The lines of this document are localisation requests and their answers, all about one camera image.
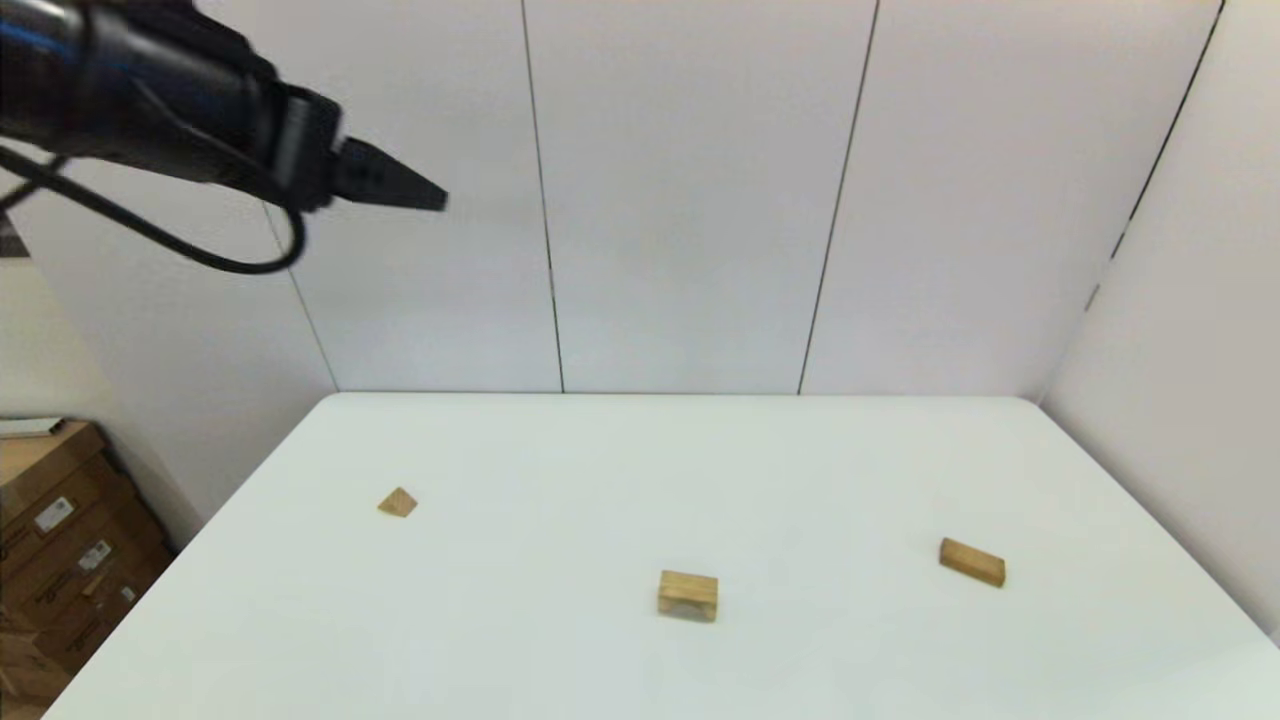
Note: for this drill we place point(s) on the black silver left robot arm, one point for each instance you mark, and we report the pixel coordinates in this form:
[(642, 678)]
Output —
[(150, 90)]

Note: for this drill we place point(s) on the arched wooden building block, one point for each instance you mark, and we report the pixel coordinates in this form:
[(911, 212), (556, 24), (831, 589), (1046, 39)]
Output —
[(688, 596)]

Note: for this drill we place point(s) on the triangular wooden building block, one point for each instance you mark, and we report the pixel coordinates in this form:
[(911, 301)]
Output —
[(398, 502)]

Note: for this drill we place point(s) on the white flat object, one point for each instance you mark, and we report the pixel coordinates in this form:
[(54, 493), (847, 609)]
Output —
[(30, 428)]

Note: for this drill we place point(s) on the rectangular wooden building block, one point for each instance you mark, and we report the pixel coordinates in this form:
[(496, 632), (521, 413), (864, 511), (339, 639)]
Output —
[(972, 562)]

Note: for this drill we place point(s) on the brown labelled cardboard box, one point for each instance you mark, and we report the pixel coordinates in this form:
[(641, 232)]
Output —
[(70, 590), (30, 545), (100, 630)]

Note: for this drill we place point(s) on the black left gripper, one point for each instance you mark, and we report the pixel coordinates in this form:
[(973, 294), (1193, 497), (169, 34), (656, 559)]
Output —
[(305, 150)]

